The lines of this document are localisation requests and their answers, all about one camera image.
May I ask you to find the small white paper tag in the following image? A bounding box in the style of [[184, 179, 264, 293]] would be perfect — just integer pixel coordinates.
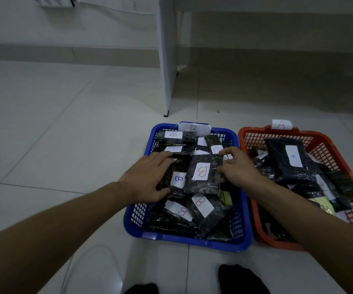
[[271, 119, 293, 131]]

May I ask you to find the white wall socket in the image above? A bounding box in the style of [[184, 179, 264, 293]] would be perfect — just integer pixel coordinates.
[[31, 0, 74, 9]]

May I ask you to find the red plastic basket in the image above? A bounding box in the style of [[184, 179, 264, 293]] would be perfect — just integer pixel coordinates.
[[238, 125, 353, 252]]

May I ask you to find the person's left forearm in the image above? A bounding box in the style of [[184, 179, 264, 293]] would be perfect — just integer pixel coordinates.
[[0, 182, 128, 294]]

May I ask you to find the large white paper tag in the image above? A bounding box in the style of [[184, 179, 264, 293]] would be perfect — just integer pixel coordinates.
[[178, 121, 212, 137]]

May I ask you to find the blue plastic basket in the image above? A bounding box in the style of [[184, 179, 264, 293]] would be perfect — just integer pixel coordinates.
[[123, 122, 253, 253]]

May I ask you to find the person's left hand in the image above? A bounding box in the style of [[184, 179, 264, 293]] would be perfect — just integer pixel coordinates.
[[117, 151, 177, 207]]

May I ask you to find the person's right forearm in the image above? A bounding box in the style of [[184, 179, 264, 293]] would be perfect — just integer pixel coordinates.
[[253, 177, 353, 294]]

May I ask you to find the person's black trouser leg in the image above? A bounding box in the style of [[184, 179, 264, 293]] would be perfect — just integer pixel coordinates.
[[123, 283, 159, 294], [218, 264, 270, 294]]

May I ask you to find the white wall cable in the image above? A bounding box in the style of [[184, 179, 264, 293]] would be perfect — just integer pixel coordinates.
[[72, 0, 158, 16]]

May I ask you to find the white desk side panel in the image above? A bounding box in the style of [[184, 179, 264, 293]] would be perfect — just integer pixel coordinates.
[[156, 0, 192, 117]]

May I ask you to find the person's right hand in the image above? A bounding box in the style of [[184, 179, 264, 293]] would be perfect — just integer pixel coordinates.
[[215, 147, 267, 190]]

